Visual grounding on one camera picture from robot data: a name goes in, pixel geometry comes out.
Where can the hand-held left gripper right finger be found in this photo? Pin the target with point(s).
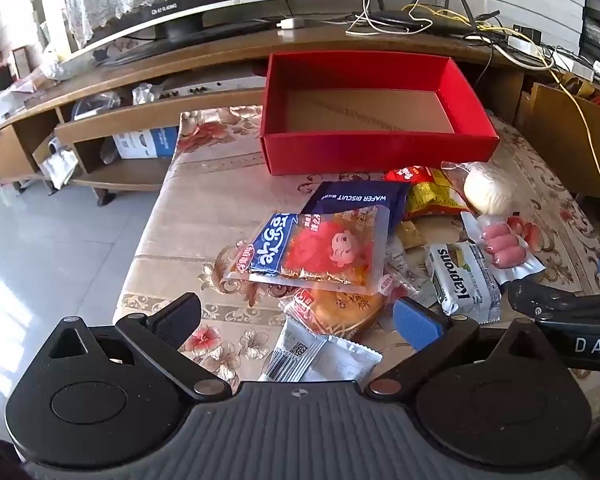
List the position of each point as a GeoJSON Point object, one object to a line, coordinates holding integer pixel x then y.
{"type": "Point", "coordinates": [420, 322]}

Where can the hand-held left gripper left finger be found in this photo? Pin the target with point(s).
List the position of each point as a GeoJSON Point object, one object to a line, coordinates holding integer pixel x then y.
{"type": "Point", "coordinates": [177, 321]}

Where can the orange pastry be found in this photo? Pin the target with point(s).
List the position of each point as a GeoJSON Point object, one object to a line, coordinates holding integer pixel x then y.
{"type": "Point", "coordinates": [345, 310]}

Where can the clear packet with red cartoon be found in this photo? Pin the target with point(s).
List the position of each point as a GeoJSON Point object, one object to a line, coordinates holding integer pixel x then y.
{"type": "Point", "coordinates": [325, 250]}

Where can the blue wafer biscuit packet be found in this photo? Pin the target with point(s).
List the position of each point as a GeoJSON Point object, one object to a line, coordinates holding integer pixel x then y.
{"type": "Point", "coordinates": [360, 200]}

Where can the red cardboard box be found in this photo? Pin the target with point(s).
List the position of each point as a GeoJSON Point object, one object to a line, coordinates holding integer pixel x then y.
{"type": "Point", "coordinates": [375, 152]}

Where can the small clear candy packets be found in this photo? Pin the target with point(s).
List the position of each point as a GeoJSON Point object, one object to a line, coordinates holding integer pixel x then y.
{"type": "Point", "coordinates": [405, 265]}

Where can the white and green cracker packet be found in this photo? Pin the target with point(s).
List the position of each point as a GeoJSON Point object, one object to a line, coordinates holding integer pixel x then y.
{"type": "Point", "coordinates": [462, 280]}

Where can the pink sausages in clear packet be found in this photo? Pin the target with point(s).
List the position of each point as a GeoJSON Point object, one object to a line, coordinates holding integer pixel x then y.
{"type": "Point", "coordinates": [505, 247]}

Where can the white packet with barcode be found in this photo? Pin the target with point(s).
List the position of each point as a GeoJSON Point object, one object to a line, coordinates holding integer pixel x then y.
{"type": "Point", "coordinates": [325, 357]}

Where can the red and yellow snack bag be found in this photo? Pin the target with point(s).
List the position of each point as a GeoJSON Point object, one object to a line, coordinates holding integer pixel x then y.
{"type": "Point", "coordinates": [430, 192]}

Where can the white bun in clear packet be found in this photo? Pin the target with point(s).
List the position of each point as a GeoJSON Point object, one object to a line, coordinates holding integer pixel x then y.
{"type": "Point", "coordinates": [487, 187]}

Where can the brown cardboard box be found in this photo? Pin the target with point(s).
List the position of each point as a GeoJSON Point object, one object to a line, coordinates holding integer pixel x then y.
{"type": "Point", "coordinates": [555, 135]}

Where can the blue and white box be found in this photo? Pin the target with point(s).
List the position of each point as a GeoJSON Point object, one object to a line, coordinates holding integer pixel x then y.
{"type": "Point", "coordinates": [145, 142]}

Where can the white power strip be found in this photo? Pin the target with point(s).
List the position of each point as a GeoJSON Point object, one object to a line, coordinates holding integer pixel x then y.
{"type": "Point", "coordinates": [555, 55]}

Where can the silver set-top box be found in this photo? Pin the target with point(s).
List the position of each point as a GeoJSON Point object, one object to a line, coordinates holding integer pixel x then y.
{"type": "Point", "coordinates": [215, 87]}

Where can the wooden television stand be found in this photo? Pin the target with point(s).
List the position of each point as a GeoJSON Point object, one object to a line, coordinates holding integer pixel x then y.
{"type": "Point", "coordinates": [220, 55]}

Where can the black router with antennas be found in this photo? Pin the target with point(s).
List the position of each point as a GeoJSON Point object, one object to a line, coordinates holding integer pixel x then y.
{"type": "Point", "coordinates": [405, 19]}

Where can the flat screen television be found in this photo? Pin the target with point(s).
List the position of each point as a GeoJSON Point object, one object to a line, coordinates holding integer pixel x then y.
{"type": "Point", "coordinates": [190, 15]}

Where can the white charger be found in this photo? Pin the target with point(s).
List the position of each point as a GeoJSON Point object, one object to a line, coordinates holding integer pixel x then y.
{"type": "Point", "coordinates": [291, 24]}

